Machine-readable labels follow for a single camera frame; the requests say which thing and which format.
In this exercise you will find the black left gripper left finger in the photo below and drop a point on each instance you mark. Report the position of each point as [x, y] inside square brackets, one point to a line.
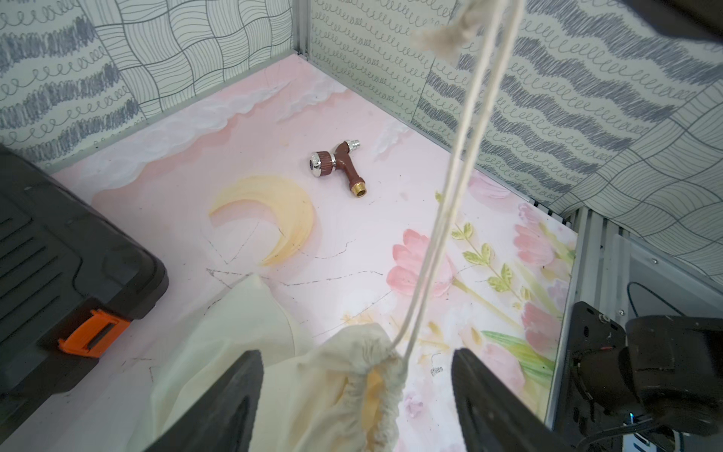
[222, 419]

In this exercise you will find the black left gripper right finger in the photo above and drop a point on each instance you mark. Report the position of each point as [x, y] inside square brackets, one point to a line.
[490, 416]

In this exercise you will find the cream cloth drawstring bag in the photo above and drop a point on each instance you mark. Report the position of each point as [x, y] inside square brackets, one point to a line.
[342, 395]

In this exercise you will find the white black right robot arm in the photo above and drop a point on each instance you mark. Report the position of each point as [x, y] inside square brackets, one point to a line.
[665, 185]

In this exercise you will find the black plastic tool case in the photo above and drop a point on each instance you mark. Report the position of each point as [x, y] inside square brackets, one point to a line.
[71, 283]

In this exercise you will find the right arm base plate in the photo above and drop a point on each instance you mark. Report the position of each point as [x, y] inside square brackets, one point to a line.
[594, 394]

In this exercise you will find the aluminium mounting rail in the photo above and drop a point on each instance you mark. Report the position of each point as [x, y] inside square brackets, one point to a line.
[610, 271]

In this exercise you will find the maroon brass hose nozzle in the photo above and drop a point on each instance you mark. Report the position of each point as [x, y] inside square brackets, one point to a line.
[322, 164]

